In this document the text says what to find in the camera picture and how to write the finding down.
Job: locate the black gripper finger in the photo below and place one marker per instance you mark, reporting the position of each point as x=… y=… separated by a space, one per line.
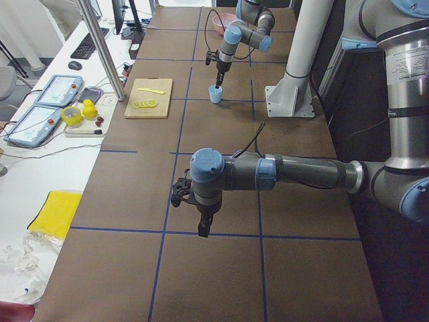
x=204 y=226
x=219 y=79

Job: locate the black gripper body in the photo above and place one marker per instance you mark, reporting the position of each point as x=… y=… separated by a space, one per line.
x=221 y=68
x=206 y=210

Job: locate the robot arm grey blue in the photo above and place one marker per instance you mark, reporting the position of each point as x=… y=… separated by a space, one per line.
x=400 y=29
x=252 y=27

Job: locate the light blue plastic cup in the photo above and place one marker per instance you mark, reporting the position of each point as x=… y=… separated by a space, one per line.
x=215 y=93

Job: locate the pink bowl with ice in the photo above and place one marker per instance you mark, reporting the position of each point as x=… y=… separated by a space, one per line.
x=222 y=21

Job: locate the red strawberries on desk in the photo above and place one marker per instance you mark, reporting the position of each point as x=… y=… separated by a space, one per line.
x=99 y=121

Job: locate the yellow plastic knife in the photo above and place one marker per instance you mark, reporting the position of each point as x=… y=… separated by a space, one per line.
x=160 y=92

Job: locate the wooden cutting board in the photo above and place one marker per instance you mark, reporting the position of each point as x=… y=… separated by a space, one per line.
x=159 y=112

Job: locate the white pillar with base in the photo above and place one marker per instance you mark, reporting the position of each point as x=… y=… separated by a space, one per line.
x=291 y=97

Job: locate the lemon slices row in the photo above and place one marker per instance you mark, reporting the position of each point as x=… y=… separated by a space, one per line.
x=144 y=104

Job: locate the white tray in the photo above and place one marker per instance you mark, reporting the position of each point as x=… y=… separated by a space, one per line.
x=105 y=106

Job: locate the yellow lemon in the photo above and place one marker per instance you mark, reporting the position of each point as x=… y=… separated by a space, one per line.
x=90 y=112
x=88 y=102

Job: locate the black keyboard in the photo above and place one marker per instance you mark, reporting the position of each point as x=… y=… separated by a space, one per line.
x=85 y=49

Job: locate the black computer mouse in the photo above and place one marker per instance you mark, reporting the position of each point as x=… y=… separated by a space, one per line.
x=74 y=65

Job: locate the yellow cloth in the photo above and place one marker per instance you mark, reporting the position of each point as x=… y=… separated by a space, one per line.
x=56 y=215

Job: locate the yellow tape roll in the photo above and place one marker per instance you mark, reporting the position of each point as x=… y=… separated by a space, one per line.
x=72 y=116

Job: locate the upper teach pendant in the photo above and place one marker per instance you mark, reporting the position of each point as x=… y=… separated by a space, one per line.
x=60 y=90

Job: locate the teach pendant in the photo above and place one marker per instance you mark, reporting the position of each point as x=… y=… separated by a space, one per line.
x=60 y=90
x=34 y=127

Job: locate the clear plastic bags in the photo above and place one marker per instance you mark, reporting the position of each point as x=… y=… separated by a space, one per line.
x=26 y=267

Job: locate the lower teach pendant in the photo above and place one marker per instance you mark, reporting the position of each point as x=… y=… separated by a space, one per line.
x=34 y=127

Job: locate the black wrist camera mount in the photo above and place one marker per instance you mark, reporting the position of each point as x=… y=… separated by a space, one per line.
x=211 y=56
x=182 y=191

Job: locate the aluminium frame post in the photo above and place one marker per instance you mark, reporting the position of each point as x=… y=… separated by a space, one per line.
x=101 y=46

